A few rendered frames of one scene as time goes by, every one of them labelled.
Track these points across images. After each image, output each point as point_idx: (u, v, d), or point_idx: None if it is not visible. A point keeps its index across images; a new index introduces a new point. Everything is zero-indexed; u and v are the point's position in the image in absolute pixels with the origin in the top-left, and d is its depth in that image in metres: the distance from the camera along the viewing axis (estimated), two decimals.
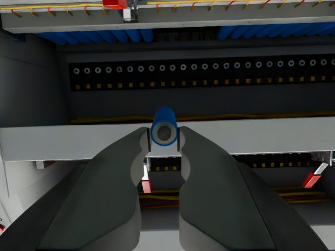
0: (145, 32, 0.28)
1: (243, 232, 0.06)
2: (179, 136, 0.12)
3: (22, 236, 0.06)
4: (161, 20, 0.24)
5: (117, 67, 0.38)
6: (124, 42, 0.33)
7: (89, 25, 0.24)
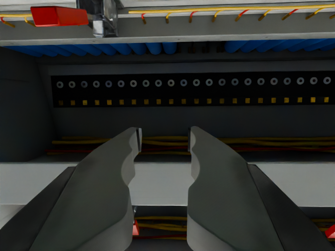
0: (133, 45, 0.23)
1: (251, 234, 0.06)
2: (189, 135, 0.12)
3: (12, 242, 0.06)
4: (149, 33, 0.18)
5: (106, 81, 0.33)
6: (112, 55, 0.28)
7: (57, 38, 0.19)
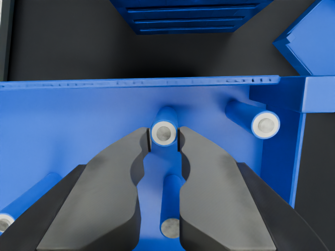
0: None
1: (243, 232, 0.06)
2: (179, 136, 0.12)
3: (22, 236, 0.06)
4: None
5: None
6: None
7: None
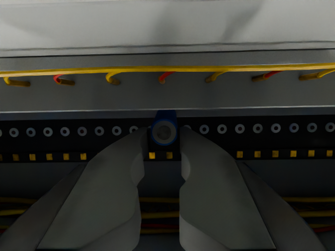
0: None
1: (243, 232, 0.06)
2: (179, 136, 0.12)
3: (22, 236, 0.06)
4: None
5: (28, 128, 0.24)
6: None
7: None
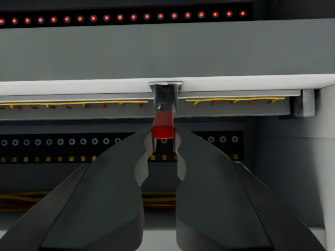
0: None
1: (240, 231, 0.06)
2: (174, 136, 0.12)
3: (27, 234, 0.06)
4: None
5: None
6: None
7: None
